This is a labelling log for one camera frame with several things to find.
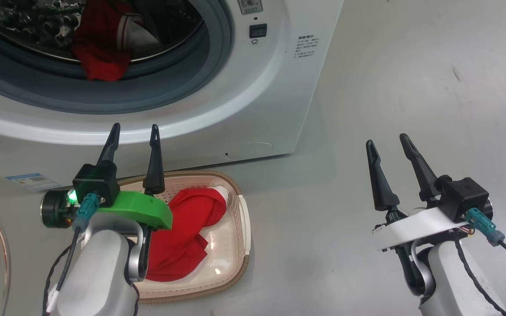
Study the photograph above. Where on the blue white energy label sticker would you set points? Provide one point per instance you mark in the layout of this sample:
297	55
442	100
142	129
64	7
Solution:
33	181

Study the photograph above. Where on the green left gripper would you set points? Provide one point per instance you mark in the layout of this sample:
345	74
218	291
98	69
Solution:
147	208

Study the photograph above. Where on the cream perforated laundry basket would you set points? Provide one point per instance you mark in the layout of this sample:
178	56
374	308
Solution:
229	261

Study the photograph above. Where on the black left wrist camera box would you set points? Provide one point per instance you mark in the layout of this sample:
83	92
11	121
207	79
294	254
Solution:
97	184

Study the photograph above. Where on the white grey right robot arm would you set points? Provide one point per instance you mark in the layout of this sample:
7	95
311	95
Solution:
450	281

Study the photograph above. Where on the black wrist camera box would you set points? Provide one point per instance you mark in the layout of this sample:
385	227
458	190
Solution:
466	197
97	184

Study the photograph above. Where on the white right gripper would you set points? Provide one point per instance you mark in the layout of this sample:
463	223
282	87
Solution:
415	228

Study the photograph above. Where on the round white filter cover flap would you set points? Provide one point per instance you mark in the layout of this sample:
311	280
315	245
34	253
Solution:
248	150

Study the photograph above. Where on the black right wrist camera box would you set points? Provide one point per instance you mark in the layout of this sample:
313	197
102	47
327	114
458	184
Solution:
466	197

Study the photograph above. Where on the red cloth garment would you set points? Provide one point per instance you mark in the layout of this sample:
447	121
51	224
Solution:
99	52

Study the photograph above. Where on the white front-load washing machine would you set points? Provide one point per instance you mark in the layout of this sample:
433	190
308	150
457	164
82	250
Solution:
235	109

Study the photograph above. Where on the washing machine drum opening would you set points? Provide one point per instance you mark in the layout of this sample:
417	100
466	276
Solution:
24	26

